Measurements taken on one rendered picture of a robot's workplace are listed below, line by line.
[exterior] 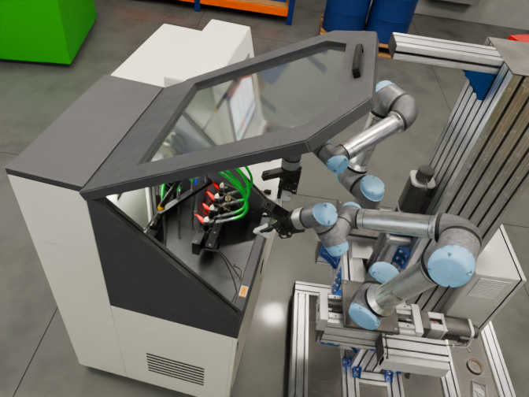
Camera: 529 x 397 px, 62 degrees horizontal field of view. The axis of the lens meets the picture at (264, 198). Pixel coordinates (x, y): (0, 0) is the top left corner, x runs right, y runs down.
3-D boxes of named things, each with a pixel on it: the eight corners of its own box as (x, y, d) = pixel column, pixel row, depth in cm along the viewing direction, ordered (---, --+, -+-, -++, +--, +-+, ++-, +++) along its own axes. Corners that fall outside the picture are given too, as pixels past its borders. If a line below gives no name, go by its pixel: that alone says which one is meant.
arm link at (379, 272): (396, 287, 174) (407, 267, 165) (384, 312, 165) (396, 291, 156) (368, 273, 178) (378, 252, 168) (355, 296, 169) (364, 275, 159)
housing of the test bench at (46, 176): (127, 382, 246) (83, 187, 144) (81, 369, 249) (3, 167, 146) (205, 213, 348) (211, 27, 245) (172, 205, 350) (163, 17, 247)
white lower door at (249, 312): (230, 398, 237) (239, 335, 190) (226, 397, 237) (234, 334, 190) (257, 300, 283) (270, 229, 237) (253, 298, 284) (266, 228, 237)
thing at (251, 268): (239, 331, 191) (242, 311, 180) (230, 328, 191) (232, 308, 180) (268, 230, 235) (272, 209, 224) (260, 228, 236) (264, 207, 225)
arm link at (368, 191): (364, 216, 202) (373, 194, 192) (346, 198, 209) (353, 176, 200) (383, 208, 207) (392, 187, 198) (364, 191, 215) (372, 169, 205)
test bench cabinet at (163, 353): (227, 410, 242) (237, 339, 187) (127, 383, 246) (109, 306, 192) (256, 305, 293) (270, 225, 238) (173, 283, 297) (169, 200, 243)
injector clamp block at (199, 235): (212, 268, 208) (212, 247, 198) (191, 262, 209) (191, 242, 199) (231, 218, 233) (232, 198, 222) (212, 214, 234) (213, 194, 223)
